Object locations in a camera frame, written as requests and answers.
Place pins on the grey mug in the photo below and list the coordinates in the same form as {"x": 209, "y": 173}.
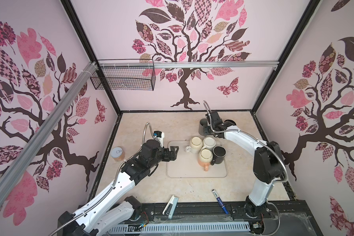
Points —
{"x": 203, "y": 128}

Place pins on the white slotted cable duct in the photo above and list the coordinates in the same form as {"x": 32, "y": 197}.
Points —
{"x": 170, "y": 228}

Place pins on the left aluminium rail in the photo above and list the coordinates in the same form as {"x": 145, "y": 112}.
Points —
{"x": 11, "y": 177}

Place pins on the black mug white base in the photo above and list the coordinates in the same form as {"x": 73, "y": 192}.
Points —
{"x": 228, "y": 123}

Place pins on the orange tin can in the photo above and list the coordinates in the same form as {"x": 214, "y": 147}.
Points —
{"x": 117, "y": 154}

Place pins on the blue marker pen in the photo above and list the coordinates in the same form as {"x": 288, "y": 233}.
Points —
{"x": 220, "y": 202}

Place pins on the translucent plastic tray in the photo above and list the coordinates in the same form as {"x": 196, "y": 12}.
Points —
{"x": 186, "y": 165}

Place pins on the white stapler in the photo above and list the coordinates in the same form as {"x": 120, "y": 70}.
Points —
{"x": 170, "y": 207}

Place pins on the cream mug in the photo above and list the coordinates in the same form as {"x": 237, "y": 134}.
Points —
{"x": 194, "y": 146}

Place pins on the aluminium rail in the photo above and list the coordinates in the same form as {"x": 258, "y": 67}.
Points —
{"x": 11, "y": 177}
{"x": 164, "y": 65}

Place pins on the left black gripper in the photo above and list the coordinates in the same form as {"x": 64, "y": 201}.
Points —
{"x": 173, "y": 156}

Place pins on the back aluminium rail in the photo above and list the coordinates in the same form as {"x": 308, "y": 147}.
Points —
{"x": 164, "y": 65}

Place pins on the black base frame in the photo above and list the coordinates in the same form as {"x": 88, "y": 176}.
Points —
{"x": 281, "y": 218}

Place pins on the peach orange mug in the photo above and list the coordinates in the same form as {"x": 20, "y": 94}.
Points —
{"x": 204, "y": 159}

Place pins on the white mug back right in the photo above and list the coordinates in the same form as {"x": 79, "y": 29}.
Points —
{"x": 208, "y": 143}

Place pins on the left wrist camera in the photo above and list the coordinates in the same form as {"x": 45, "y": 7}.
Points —
{"x": 159, "y": 136}

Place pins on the black wire basket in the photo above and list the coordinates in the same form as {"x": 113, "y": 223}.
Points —
{"x": 121, "y": 74}

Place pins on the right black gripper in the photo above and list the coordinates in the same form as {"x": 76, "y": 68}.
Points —
{"x": 205, "y": 131}

